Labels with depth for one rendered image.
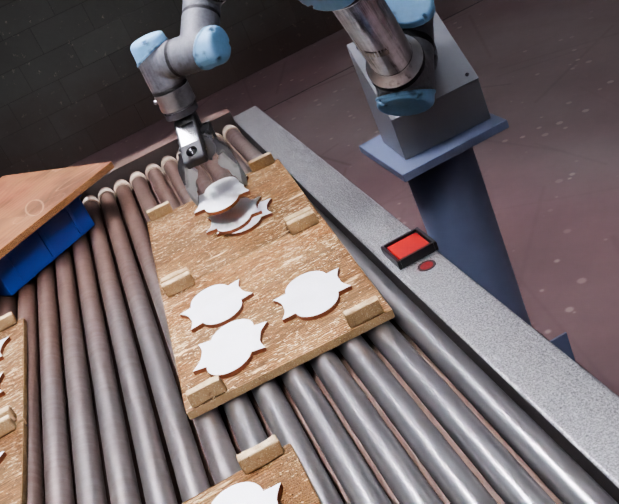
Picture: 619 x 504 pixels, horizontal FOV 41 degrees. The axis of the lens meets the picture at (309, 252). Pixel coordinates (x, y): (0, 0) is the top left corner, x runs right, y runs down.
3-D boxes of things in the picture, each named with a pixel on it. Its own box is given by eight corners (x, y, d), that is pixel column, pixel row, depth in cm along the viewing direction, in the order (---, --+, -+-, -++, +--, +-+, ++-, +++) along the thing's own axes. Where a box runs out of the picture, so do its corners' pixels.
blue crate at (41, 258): (29, 227, 236) (10, 198, 231) (98, 223, 216) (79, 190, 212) (-57, 296, 216) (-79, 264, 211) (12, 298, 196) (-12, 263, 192)
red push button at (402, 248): (418, 238, 148) (415, 231, 147) (433, 249, 142) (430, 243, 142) (388, 253, 147) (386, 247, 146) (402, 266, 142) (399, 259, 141)
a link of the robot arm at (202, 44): (211, -1, 158) (166, 15, 163) (208, 52, 154) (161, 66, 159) (235, 20, 164) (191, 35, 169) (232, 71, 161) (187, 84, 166)
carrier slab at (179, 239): (280, 163, 202) (278, 158, 202) (324, 223, 166) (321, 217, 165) (149, 227, 200) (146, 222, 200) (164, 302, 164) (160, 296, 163)
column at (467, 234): (544, 342, 254) (460, 83, 215) (624, 406, 221) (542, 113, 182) (436, 403, 250) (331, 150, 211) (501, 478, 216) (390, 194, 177)
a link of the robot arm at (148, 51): (153, 39, 158) (119, 50, 163) (179, 91, 163) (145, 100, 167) (172, 23, 164) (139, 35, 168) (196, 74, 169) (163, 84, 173)
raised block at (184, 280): (194, 280, 163) (188, 269, 162) (196, 284, 161) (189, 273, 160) (166, 294, 163) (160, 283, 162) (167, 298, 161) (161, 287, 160)
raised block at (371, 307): (381, 307, 130) (375, 293, 129) (385, 312, 128) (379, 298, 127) (347, 324, 130) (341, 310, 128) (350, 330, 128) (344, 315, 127)
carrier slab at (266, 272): (325, 223, 166) (322, 217, 165) (395, 317, 129) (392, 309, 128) (165, 303, 164) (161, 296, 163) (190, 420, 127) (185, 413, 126)
